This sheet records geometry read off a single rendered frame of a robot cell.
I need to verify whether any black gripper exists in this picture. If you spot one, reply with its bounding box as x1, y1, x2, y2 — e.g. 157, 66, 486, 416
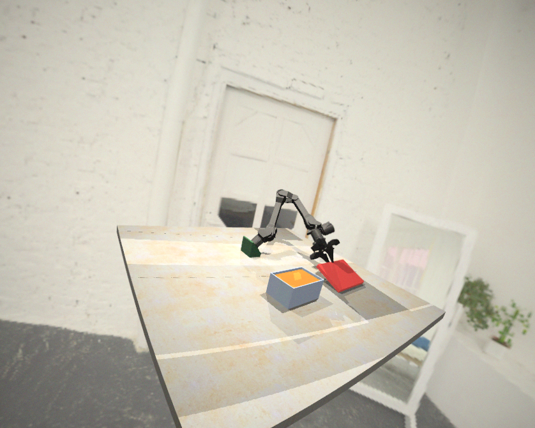
310, 236, 340, 263

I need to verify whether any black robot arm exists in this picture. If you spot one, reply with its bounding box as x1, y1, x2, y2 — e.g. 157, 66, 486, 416
251, 189, 335, 252

